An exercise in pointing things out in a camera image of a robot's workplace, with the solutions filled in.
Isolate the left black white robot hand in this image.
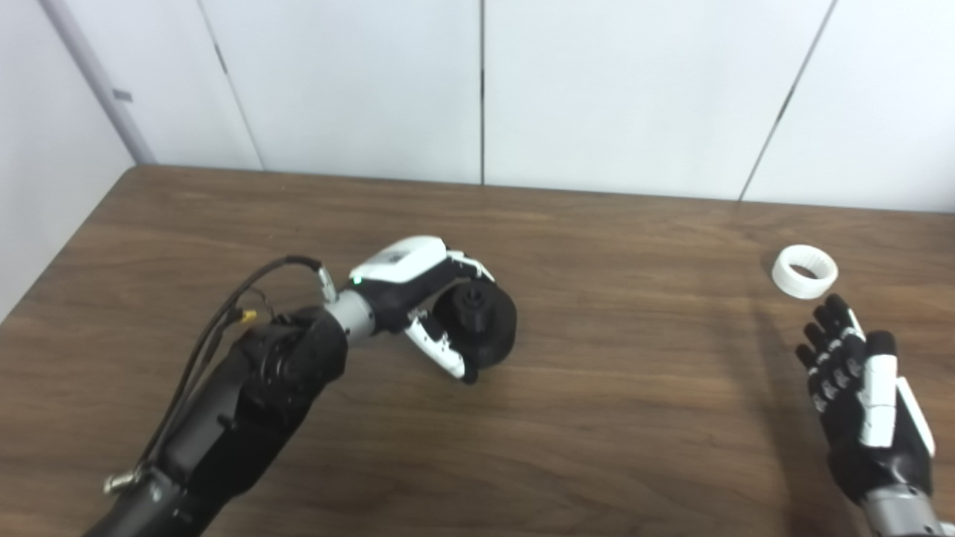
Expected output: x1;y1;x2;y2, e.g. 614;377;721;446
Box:
348;236;497;385

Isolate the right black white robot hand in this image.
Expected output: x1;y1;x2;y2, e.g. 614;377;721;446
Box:
795;293;936;504

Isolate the round black plastic part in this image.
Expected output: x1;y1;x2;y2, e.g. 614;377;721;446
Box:
433;280;518;370

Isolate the white toothed plastic ring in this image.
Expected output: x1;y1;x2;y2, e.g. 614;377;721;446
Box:
771;245;839;301

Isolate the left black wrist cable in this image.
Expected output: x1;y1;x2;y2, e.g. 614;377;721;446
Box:
103;256;338;495

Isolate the grey wall corner post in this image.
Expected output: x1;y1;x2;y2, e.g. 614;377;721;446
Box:
37;0;157;166

